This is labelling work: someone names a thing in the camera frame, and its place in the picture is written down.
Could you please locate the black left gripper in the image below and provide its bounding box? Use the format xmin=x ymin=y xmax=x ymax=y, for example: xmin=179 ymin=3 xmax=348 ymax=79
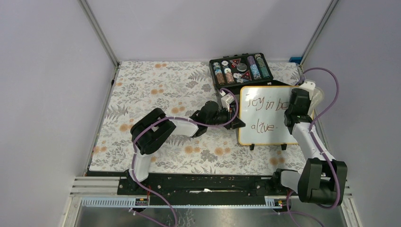
xmin=206 ymin=105 xmax=244 ymax=129

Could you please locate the yellow framed whiteboard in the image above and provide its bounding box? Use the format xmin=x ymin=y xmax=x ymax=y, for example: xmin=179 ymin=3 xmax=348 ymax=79
xmin=238 ymin=86 xmax=312 ymax=145

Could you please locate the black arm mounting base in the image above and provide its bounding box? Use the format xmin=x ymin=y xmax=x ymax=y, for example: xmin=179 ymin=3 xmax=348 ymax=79
xmin=71 ymin=172 xmax=289 ymax=209

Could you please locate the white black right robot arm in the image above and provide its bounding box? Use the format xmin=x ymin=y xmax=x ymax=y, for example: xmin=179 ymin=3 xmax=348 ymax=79
xmin=271 ymin=88 xmax=348 ymax=209

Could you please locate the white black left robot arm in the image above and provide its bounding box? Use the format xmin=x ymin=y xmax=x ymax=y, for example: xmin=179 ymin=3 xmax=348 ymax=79
xmin=128 ymin=101 xmax=246 ymax=194

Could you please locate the blue clamp block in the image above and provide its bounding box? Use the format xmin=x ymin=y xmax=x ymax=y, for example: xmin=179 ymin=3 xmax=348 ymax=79
xmin=289 ymin=57 xmax=303 ymax=64

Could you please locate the black poker chip case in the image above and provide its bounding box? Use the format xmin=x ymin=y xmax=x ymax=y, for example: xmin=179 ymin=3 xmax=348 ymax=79
xmin=209 ymin=53 xmax=286 ymax=95

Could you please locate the grey round dealer button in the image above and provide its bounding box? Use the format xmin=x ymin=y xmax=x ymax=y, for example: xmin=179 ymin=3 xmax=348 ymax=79
xmin=236 ymin=63 xmax=247 ymax=72

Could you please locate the floral patterned table mat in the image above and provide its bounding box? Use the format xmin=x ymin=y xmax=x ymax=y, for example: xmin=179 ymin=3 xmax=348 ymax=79
xmin=87 ymin=61 xmax=305 ymax=176

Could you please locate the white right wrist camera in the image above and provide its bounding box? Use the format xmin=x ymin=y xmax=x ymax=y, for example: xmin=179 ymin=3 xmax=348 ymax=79
xmin=299 ymin=80 xmax=316 ymax=96

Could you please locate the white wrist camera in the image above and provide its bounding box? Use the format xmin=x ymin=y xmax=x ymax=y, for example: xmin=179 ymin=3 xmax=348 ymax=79
xmin=220 ymin=93 xmax=235 ymax=110
xmin=299 ymin=80 xmax=316 ymax=96

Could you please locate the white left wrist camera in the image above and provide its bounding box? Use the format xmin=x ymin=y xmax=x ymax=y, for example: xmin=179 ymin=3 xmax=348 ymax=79
xmin=220 ymin=93 xmax=235 ymax=110

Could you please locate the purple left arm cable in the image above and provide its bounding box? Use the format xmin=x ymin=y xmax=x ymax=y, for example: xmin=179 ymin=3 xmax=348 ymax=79
xmin=130 ymin=87 xmax=239 ymax=227

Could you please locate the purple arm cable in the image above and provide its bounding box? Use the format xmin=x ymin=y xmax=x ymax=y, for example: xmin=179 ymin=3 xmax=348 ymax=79
xmin=130 ymin=87 xmax=239 ymax=227
xmin=285 ymin=67 xmax=342 ymax=227

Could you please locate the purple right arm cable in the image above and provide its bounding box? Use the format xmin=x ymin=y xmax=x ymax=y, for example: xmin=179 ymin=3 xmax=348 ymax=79
xmin=285 ymin=67 xmax=342 ymax=227

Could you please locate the right aluminium frame post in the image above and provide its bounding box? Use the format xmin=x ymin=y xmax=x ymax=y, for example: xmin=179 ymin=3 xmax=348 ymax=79
xmin=299 ymin=0 xmax=340 ymax=65

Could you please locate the aluminium frame post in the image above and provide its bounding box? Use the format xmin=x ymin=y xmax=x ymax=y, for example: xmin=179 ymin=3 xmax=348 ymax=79
xmin=299 ymin=0 xmax=340 ymax=65
xmin=78 ymin=0 xmax=119 ymax=67

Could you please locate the left aluminium frame post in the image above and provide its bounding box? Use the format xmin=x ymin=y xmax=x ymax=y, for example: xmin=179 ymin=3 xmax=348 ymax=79
xmin=78 ymin=0 xmax=119 ymax=67

